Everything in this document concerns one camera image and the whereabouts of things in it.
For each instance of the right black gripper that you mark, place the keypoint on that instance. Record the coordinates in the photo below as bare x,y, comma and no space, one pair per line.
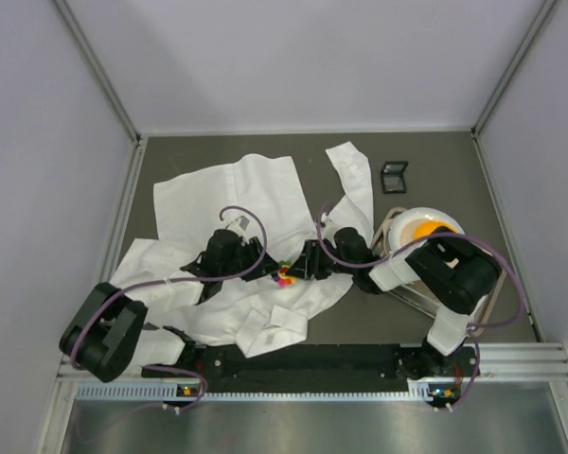
312,260

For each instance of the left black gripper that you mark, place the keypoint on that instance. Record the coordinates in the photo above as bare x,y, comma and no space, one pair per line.
254,256

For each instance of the colourful pompom brooch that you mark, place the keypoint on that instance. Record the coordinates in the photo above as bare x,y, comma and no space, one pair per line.
281,276

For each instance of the white shirt garment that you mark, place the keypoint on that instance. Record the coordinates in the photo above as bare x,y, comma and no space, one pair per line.
259,316

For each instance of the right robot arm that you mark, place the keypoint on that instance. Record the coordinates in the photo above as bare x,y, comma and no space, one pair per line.
449,330

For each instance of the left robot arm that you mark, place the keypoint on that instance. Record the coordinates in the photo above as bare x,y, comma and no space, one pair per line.
104,333

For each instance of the metal tray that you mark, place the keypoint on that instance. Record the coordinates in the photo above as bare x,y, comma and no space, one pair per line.
407,293

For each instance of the white bowl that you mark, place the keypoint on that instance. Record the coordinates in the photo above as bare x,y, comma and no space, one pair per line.
404,224

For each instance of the small black open box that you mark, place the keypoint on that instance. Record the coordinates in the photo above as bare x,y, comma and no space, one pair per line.
392,177

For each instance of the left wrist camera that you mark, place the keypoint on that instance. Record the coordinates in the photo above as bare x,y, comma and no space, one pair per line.
239,224

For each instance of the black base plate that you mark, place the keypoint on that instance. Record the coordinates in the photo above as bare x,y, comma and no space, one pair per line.
324,368

